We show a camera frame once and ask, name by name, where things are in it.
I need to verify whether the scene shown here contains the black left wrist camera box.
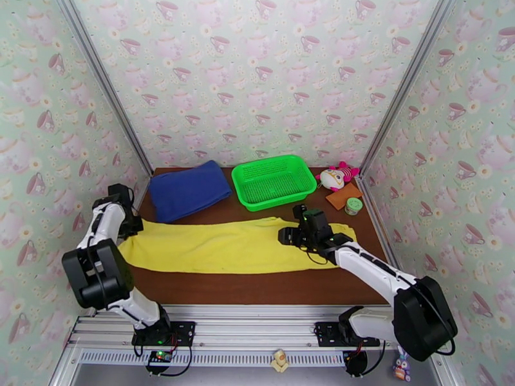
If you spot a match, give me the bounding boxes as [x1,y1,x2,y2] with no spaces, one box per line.
[108,183,135,206]

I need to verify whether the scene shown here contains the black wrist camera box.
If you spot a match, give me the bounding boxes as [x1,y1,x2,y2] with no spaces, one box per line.
[278,227,301,246]
[108,183,135,206]

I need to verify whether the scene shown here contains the aluminium base frame rails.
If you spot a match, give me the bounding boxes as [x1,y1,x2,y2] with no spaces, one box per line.
[66,304,447,351]

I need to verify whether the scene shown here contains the black base cable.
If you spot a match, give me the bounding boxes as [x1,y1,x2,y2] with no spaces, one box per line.
[360,344,388,376]
[135,344,193,378]

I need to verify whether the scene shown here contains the small circuit board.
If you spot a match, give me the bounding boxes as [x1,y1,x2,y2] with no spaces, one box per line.
[146,350,174,367]

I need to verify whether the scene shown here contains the aluminium frame post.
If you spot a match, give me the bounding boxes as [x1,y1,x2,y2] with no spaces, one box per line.
[358,0,462,179]
[54,0,155,178]

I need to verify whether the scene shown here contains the beige small figurine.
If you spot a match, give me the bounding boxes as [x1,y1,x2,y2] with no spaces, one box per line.
[270,349,290,374]

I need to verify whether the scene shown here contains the purple bunny figurine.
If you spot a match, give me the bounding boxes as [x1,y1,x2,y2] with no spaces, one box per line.
[393,346,412,383]

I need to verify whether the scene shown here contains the pink white plush toy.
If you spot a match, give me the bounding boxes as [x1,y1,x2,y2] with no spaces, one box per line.
[315,160,361,193]

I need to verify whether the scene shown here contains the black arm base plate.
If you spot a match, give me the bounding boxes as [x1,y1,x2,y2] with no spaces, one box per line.
[314,321,381,348]
[131,320,197,347]

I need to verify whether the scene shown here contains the aluminium table side rail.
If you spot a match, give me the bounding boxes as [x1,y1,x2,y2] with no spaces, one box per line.
[93,171,154,317]
[355,176,424,317]

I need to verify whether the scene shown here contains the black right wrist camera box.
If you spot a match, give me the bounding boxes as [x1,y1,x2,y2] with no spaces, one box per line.
[278,227,301,246]

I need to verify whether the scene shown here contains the aluminium frame leg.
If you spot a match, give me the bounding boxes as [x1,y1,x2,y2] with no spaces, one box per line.
[428,348,460,386]
[48,344,81,386]

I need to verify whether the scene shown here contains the blue folded towel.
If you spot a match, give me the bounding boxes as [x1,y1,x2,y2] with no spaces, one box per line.
[147,160,233,224]

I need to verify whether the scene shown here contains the white perforated cable tray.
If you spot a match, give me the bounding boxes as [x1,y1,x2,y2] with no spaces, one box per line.
[78,348,351,367]

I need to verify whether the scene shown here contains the brown square coaster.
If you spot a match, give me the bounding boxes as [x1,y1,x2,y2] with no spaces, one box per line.
[324,182,364,211]

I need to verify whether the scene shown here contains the green plastic basket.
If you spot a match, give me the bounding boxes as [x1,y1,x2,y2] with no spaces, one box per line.
[231,154,318,212]

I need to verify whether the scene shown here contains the yellow towel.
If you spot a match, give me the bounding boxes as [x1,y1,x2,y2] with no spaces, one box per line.
[117,216,358,275]

